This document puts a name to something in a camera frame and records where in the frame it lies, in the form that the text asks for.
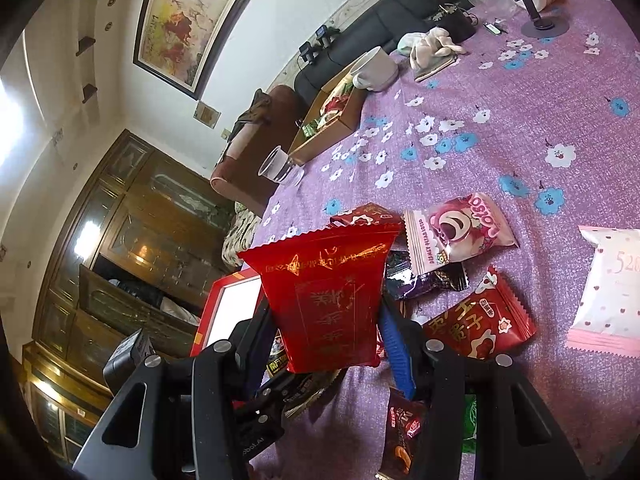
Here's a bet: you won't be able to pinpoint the cardboard box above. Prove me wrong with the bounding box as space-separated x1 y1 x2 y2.
287 67 372 167

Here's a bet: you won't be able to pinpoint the red snack packet white pattern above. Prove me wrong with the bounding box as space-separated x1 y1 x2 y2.
330 202 404 237

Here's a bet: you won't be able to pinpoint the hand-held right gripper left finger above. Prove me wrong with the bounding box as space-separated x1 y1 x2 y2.
75 306 282 480

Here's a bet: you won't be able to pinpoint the dark purple snack packet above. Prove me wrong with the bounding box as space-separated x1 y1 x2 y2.
384 250 469 302

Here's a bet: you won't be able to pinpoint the purple floral tablecloth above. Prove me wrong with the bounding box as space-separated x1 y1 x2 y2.
234 0 640 480

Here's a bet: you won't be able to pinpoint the black yellow snack packet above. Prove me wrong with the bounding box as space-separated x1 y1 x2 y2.
266 337 343 418

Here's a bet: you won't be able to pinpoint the white mug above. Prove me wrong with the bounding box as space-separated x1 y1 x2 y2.
349 46 400 92

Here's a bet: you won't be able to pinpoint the brown armchair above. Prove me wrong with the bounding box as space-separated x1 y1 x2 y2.
210 85 307 217

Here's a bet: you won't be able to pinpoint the dark wooden cabinet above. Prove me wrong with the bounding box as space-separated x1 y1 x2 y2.
20 129 237 463

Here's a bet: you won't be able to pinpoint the red box with white inside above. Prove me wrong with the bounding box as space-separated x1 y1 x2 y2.
189 267 267 357

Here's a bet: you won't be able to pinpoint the large red gold-print snack packet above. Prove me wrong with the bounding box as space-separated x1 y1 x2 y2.
239 219 404 374

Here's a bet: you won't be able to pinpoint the pink bear snack packet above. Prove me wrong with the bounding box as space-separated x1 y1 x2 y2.
403 192 519 277

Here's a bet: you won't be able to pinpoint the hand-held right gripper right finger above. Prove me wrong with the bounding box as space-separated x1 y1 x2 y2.
378 302 566 480

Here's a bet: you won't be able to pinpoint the small framed picture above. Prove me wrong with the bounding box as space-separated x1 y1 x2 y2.
193 101 221 129

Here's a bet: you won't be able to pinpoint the black pouch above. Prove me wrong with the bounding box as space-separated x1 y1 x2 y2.
439 6 477 42

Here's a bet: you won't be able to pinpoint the red snack packet white characters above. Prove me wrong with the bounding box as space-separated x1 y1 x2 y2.
422 266 537 362

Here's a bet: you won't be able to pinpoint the green snack packet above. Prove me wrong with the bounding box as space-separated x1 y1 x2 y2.
462 394 479 455

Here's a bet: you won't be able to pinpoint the clear glass cup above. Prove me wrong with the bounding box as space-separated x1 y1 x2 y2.
258 145 305 187

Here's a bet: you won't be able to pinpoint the pink white dotted snack packet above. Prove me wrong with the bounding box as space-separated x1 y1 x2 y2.
566 226 640 359

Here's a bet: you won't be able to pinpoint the framed landscape painting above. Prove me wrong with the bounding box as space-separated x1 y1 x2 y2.
132 0 282 102

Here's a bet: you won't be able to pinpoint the floral cushion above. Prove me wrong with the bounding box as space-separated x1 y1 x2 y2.
221 204 262 267

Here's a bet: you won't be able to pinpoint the dark grey sofa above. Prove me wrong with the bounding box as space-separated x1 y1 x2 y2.
294 0 501 107

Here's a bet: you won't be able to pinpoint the pile of assorted snack packets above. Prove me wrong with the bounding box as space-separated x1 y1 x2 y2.
299 79 360 142

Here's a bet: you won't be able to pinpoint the black devices on sofa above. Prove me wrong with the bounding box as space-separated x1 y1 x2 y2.
298 25 342 64

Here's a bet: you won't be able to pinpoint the thin notebook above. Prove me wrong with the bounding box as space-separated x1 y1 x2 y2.
413 55 459 83

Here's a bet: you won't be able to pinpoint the dark brown snack packet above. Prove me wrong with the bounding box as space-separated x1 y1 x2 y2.
376 387 432 480

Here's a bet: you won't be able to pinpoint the brown cloth on armchair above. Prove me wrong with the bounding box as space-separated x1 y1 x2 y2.
235 88 274 127

